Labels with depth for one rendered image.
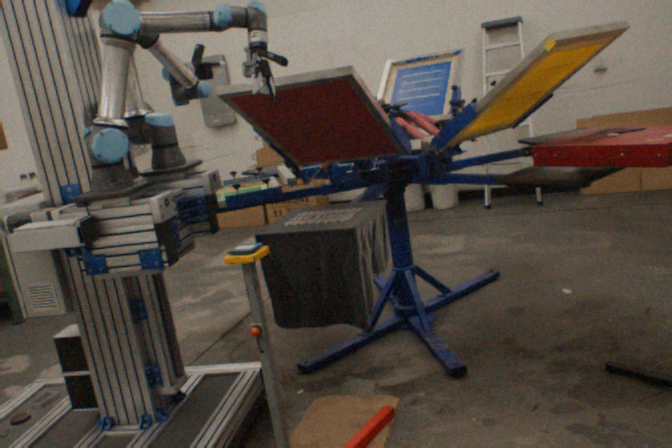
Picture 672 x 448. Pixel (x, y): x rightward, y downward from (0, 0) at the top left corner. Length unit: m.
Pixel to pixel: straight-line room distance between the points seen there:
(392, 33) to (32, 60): 4.95
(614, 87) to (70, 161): 5.39
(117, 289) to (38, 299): 0.33
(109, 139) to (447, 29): 5.19
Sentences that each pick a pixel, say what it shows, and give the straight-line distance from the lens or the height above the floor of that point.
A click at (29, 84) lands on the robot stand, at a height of 1.68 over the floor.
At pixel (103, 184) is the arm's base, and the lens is 2.53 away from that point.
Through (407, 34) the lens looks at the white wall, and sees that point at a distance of 7.23.
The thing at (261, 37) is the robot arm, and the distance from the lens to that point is 2.56.
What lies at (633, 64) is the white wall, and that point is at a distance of 7.05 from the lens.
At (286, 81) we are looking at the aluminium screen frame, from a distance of 2.67.
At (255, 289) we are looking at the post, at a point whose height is 0.81.
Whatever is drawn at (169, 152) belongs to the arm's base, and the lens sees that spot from 2.97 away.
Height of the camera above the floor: 1.55
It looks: 13 degrees down
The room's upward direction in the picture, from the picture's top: 9 degrees counter-clockwise
